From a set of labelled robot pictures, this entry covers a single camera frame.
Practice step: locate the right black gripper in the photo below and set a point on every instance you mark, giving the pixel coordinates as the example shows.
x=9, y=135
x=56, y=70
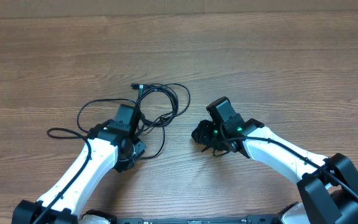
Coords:
x=203, y=136

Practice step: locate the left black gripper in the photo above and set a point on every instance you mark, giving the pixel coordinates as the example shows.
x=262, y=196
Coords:
x=139, y=148

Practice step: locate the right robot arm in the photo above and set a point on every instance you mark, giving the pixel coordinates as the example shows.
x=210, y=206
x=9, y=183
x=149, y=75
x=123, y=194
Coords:
x=328, y=186

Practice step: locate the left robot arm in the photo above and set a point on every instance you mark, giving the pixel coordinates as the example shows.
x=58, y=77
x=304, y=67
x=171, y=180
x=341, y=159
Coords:
x=112, y=144

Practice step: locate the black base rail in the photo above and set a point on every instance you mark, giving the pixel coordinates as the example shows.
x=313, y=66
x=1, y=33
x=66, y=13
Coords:
x=249, y=219

